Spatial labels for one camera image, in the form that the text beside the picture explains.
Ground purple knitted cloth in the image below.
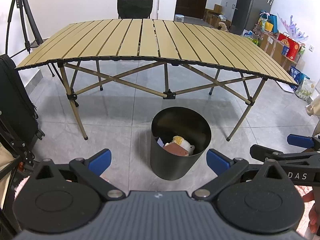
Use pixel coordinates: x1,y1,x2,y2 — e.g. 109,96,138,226
157,138,164,147

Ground black folding chair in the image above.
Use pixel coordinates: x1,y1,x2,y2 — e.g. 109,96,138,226
117,0,153,19

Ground layered cake sponge toy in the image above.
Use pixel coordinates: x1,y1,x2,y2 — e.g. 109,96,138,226
163,142,189,157

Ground black trash bin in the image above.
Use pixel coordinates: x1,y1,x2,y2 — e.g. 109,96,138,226
150,107,212,180

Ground red gift box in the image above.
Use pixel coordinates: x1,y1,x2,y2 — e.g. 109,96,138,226
278,33,300,61

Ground cardboard boxes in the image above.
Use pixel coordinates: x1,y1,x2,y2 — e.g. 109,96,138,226
258,33,297,72

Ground right hand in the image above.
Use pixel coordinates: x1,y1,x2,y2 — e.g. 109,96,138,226
302,190,319,233

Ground black suitcase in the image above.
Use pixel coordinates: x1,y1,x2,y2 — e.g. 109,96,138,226
0,54,45,149

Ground pink fuzzy sleeve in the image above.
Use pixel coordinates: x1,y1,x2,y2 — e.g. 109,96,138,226
294,185,318,240

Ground folding camping table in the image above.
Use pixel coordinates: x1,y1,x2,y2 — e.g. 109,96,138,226
15,17,299,142

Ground yellow white plush toy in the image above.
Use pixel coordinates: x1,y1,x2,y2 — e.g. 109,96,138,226
165,135,195,155

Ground black camera tripod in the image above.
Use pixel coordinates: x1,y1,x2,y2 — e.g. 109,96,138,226
5,0,45,58

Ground grey refrigerator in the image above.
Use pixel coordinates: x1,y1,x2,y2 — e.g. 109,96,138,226
229,0,271,35

